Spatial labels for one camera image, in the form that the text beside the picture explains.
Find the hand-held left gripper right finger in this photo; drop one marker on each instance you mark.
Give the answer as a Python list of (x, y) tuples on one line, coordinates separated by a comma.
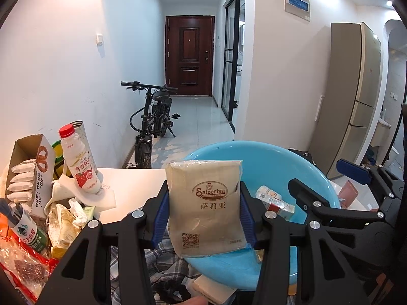
[(249, 225)]

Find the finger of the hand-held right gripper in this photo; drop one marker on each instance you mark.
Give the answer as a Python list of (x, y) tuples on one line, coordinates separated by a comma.
[(318, 208), (354, 169)]

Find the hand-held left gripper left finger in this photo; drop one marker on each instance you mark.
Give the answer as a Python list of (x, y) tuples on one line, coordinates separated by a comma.
[(160, 225)]

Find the beige wet wipe packet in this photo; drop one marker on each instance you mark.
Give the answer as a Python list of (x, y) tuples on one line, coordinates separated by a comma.
[(203, 197)]

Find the black scrunchie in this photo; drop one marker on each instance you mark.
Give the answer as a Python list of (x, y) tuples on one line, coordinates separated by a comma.
[(171, 294)]

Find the light blue plastic basin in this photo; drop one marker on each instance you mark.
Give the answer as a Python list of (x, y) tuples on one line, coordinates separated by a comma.
[(254, 152)]

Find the person's left hand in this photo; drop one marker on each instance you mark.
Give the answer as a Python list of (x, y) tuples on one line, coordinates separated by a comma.
[(197, 301)]

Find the pink cup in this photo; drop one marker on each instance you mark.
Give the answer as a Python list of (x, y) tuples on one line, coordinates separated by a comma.
[(348, 193)]

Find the red white small carton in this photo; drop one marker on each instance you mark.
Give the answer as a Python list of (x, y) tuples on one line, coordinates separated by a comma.
[(281, 209)]

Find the white orange small carton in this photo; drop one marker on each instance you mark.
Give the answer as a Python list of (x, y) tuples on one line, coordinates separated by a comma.
[(268, 193)]

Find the grey plaid cloth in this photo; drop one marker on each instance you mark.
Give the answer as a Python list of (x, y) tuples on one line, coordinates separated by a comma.
[(168, 267)]

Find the bathroom sink cabinet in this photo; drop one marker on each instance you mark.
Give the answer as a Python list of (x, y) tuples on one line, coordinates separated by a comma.
[(380, 133)]

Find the orange chair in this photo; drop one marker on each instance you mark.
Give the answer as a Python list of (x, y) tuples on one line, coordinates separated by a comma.
[(384, 292)]

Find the white paper napkin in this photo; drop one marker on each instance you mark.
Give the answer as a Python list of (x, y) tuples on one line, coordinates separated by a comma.
[(105, 197)]

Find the beige refrigerator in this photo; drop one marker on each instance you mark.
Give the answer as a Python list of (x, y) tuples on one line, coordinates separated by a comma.
[(346, 101)]

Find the small beige box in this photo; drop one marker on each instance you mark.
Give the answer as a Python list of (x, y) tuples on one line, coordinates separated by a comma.
[(213, 289)]

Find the crumpled white tissue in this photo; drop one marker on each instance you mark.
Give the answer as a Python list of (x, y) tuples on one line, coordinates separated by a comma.
[(68, 219)]

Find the red capped milk bottle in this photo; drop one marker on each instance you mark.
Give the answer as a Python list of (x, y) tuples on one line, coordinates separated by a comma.
[(81, 162)]

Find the black bicycle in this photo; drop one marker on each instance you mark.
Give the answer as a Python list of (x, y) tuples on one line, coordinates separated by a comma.
[(151, 114)]

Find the green yellow package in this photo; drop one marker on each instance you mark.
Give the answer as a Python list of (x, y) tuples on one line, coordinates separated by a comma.
[(58, 155)]

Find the open cardboard box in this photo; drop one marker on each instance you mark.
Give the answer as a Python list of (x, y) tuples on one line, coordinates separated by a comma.
[(44, 171)]

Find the green label water bottle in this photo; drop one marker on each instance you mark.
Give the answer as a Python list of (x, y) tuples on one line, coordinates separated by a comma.
[(27, 232)]

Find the red plastic snack bag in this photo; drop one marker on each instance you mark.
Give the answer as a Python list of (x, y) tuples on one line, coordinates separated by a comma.
[(22, 270)]

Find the row of white packets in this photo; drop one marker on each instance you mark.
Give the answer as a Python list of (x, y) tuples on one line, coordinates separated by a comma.
[(20, 181)]

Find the black framed glass door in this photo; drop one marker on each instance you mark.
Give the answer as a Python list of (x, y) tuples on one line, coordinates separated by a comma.
[(233, 54)]

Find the dark red entrance door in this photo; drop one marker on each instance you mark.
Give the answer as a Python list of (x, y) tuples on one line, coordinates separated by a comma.
[(189, 57)]

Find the white light switch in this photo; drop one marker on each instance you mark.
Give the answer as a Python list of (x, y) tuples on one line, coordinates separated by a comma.
[(99, 39)]

